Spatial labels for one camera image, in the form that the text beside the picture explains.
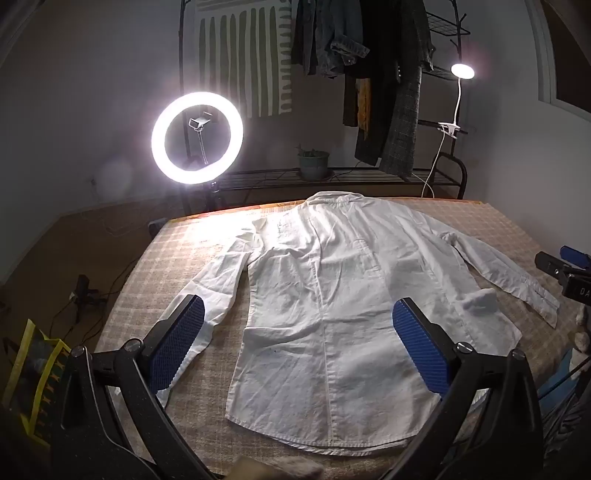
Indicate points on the yellow green bag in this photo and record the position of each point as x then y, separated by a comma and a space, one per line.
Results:
34, 369

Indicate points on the black metal clothes rack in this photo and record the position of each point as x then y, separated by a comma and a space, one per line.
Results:
369, 174

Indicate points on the green striped wall hanging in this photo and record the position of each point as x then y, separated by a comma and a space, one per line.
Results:
240, 55

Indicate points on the yellow garment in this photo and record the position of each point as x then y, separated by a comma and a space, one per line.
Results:
364, 101

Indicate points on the beige checkered blanket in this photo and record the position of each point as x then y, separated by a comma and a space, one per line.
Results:
461, 221

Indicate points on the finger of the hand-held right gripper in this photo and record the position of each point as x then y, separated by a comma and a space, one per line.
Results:
549, 263
575, 255

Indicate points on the blue cloth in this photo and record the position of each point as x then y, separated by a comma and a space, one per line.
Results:
564, 383

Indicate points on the blue denim jacket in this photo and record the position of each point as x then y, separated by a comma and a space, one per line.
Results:
332, 41

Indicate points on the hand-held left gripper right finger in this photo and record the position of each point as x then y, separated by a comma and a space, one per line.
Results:
422, 346

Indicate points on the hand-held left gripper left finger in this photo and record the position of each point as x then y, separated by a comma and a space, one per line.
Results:
180, 341

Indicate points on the black floor stand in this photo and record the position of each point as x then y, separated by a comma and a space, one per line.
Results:
83, 290

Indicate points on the white long-sleeved shirt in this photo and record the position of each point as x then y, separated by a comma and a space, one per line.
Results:
332, 295

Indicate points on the white clip lamp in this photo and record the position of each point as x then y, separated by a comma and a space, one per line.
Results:
461, 74

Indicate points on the potted plant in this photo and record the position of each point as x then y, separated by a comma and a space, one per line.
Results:
314, 164

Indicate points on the grey plaid coat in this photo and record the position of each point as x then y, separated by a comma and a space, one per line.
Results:
408, 101

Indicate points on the phone holder clamp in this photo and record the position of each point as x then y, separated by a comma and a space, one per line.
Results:
197, 122

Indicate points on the black hanging garment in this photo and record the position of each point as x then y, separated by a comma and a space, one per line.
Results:
378, 55

